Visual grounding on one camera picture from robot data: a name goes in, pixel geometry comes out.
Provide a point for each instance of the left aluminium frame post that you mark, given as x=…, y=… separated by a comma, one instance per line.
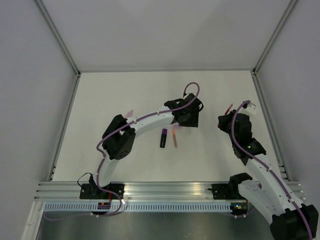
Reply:
x=56, y=35

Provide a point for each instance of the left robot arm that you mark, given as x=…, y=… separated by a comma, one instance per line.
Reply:
x=118, y=139

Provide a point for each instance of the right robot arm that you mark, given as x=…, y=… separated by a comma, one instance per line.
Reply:
x=288, y=216

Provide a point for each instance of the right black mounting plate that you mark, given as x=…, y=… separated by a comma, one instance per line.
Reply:
x=221, y=191

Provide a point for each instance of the dark purple pen cap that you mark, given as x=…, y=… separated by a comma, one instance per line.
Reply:
x=164, y=131

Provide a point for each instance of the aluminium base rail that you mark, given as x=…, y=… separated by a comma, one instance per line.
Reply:
x=153, y=192

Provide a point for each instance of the red pen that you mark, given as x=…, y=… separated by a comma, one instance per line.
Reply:
x=228, y=109

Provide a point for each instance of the pink highlighter pen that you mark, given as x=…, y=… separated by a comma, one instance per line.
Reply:
x=129, y=114

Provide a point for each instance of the black purple-tipped marker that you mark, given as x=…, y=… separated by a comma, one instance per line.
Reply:
x=163, y=139

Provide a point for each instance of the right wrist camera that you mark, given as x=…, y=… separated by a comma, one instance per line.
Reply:
x=249, y=109

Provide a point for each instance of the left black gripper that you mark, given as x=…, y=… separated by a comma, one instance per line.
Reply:
x=194, y=122

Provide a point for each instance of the right aluminium frame post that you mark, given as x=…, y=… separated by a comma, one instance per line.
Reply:
x=275, y=34

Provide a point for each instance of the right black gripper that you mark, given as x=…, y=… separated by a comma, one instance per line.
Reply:
x=224, y=119

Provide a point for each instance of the orange highlighter pen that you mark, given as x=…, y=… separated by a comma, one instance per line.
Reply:
x=174, y=138

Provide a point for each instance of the aluminium frame post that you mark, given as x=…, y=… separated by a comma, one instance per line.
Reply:
x=56, y=35
x=275, y=34

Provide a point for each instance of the white slotted cable duct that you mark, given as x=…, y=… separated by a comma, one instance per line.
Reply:
x=174, y=207

